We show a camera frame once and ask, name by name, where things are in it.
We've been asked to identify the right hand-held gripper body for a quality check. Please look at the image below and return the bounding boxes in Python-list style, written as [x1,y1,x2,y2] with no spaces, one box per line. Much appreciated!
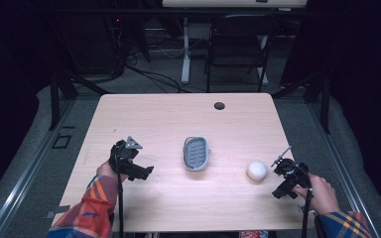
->
[270,145,312,189]

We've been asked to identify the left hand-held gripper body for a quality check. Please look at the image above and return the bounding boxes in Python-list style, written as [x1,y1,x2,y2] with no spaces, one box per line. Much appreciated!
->
[108,135,144,176]

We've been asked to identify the person's left hand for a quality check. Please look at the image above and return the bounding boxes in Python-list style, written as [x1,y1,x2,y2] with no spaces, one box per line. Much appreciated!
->
[95,161,129,183]

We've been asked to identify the person's right hand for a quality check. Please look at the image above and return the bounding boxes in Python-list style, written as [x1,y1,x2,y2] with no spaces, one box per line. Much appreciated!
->
[294,174,340,216]

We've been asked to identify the white round soap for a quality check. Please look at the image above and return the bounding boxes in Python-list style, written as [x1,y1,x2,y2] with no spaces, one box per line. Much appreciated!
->
[245,160,269,182]

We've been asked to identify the person's red patterned clothing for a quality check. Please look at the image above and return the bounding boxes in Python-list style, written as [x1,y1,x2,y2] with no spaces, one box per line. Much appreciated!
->
[238,230,270,238]

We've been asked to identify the grey soap dish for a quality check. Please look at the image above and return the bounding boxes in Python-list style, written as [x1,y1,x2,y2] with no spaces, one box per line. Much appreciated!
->
[183,135,212,173]

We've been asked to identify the black metal stand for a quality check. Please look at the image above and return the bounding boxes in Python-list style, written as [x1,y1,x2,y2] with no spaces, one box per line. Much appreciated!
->
[270,67,332,135]
[47,63,111,132]

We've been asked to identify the white background desk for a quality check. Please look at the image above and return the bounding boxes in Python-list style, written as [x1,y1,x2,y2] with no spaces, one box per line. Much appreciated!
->
[161,0,310,85]

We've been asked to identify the black folding chair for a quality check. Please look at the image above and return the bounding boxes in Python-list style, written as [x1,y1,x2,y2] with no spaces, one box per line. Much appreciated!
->
[203,13,282,94]

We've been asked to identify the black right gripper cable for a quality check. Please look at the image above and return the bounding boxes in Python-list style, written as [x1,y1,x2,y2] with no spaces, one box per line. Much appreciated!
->
[301,186,315,232]

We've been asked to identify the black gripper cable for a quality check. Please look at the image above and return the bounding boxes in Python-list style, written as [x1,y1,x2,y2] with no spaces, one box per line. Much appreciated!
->
[113,145,126,238]
[301,186,315,232]

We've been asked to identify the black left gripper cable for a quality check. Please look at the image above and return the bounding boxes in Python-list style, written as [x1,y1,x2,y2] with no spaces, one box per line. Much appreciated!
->
[113,145,126,238]

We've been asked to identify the aluminium floor rail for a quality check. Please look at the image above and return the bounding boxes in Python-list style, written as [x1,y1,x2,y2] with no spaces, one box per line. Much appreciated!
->
[0,98,77,238]
[306,98,381,238]

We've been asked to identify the black floor cable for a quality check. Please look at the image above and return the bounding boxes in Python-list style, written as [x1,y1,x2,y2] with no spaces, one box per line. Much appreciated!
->
[124,63,192,94]

